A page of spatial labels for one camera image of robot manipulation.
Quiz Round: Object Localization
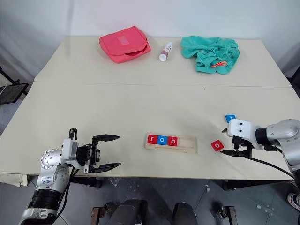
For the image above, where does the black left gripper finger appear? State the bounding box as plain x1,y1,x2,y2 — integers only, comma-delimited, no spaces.
92,134,121,143
90,162,122,174

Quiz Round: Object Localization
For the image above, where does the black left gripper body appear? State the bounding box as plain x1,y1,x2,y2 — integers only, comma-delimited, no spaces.
77,138,101,174

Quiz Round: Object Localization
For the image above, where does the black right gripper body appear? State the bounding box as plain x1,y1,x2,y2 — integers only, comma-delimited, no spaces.
231,135,253,155

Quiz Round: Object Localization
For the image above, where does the clear plastic tray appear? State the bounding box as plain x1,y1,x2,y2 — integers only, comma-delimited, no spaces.
143,133,198,155

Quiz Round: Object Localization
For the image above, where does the white sneaker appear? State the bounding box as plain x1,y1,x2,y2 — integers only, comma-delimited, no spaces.
287,192,300,208

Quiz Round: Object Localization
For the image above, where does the dark rounded shape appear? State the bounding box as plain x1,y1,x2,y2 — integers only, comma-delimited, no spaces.
172,202,200,225

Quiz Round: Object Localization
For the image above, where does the green crumpled cloth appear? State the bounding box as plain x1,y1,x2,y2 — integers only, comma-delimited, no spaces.
180,36,240,75

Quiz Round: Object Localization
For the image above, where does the black chair edge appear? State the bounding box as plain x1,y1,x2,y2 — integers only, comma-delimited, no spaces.
290,67,300,86

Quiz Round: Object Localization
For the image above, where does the pink fabric pouch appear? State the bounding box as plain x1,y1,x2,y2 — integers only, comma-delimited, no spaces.
98,25,151,64

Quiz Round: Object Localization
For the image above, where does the white plastic bottle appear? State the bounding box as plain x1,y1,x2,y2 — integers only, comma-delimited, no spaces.
159,42,173,62

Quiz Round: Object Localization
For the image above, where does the black metal stand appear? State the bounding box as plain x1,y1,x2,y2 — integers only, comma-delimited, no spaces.
0,67,29,105

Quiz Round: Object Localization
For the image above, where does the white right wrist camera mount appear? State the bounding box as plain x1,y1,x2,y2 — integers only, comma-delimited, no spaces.
227,119,263,150

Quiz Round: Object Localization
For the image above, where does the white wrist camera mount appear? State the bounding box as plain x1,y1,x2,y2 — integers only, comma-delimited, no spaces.
227,119,263,150
61,138,82,169

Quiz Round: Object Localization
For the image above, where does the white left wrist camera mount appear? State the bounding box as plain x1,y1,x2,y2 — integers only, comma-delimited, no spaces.
61,138,82,169

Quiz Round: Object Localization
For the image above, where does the black table frame bar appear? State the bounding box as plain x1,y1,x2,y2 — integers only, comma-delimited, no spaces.
222,180,293,191
70,176,103,189

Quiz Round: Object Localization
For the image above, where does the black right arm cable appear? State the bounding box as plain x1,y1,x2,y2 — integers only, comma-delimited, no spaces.
233,138,295,181

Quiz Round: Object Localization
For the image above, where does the rusty metal bracket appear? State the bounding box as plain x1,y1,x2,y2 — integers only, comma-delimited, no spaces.
91,202,113,225
210,205,236,225

